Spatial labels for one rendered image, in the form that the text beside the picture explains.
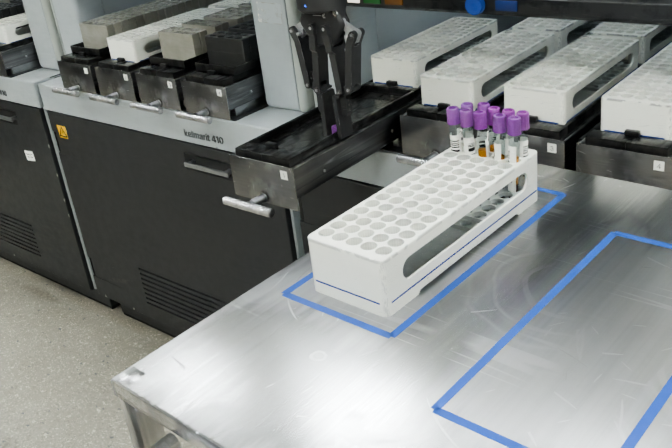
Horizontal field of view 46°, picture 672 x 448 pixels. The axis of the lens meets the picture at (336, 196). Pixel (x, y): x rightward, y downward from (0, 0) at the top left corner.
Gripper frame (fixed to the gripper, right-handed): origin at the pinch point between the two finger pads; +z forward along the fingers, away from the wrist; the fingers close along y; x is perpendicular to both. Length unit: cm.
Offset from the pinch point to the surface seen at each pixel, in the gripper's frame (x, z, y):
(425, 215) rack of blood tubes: 29.2, -3.8, -36.1
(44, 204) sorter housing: -12, 48, 125
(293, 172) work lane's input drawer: 13.3, 4.2, -2.1
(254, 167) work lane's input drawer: 13.4, 4.8, 5.8
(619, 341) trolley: 32, 2, -57
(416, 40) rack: -33.3, -2.2, 6.9
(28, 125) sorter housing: -12, 23, 121
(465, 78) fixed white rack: -16.0, -2.2, -13.9
